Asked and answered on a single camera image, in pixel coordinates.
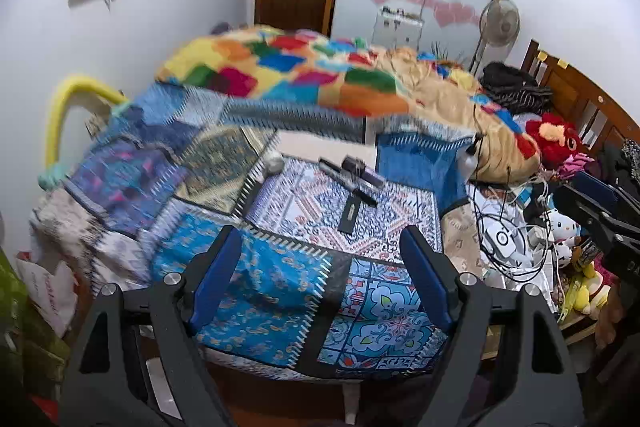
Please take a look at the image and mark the white plastic bag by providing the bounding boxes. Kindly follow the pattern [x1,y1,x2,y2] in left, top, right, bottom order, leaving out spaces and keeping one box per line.
[16,258,78,337]

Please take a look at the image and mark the black flat remote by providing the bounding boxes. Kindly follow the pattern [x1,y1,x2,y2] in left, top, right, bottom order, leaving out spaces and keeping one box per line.
[337,194,361,235]

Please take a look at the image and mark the yellow foam bed rail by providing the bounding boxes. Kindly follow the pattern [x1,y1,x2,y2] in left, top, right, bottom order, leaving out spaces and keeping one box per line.
[38,75,129,191]

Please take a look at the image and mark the red plush toy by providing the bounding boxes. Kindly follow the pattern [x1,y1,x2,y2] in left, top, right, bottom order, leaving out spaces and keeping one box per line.
[525,113,584,169]

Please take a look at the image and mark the purple black spray bottle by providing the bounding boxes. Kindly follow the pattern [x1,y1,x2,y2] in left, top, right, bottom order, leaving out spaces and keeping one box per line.
[341,155,386,190]

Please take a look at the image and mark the yellow plush toy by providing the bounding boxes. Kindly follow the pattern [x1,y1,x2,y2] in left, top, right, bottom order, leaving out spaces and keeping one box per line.
[560,269,611,324]

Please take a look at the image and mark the white tape roll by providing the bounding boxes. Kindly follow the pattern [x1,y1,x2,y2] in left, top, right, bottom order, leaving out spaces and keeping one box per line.
[262,152,285,178]

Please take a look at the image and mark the white hello kitty plush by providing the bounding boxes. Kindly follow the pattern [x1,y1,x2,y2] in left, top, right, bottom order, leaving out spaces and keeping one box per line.
[546,208,580,269]

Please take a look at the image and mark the white electrical box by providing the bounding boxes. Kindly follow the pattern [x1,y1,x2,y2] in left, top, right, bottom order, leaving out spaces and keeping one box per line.
[372,6,424,51]

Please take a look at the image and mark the white standing fan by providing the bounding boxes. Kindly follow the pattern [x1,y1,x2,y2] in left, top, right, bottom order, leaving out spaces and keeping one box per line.
[469,0,521,75]

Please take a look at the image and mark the tangled black white cables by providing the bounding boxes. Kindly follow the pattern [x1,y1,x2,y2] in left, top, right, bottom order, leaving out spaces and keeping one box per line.
[466,131,557,285]

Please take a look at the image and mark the wooden headboard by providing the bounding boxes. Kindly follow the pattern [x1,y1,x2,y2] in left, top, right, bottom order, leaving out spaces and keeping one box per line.
[521,39,639,156]

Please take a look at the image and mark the black striped clothing pile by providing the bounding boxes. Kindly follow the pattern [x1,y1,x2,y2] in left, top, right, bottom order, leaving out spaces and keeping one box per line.
[480,62,553,116]

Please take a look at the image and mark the black and white marker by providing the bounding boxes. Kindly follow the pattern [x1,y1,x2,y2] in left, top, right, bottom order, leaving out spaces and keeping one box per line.
[318,158,378,208]

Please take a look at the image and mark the colourful checkered blanket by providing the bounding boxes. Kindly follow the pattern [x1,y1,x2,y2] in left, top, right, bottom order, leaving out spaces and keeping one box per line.
[155,25,541,183]

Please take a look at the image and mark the patchwork blue bedsheet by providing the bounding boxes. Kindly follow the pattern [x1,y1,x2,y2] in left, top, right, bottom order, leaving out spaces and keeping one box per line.
[29,83,472,379]

